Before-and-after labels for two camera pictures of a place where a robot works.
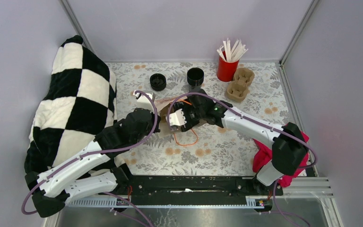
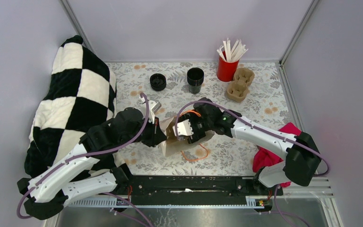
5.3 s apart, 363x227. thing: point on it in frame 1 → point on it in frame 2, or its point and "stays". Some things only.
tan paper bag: x=162 y=107 → x=172 y=145
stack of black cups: x=195 y=77 stays
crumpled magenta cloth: x=263 y=155 stays
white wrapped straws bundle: x=232 y=53 stays
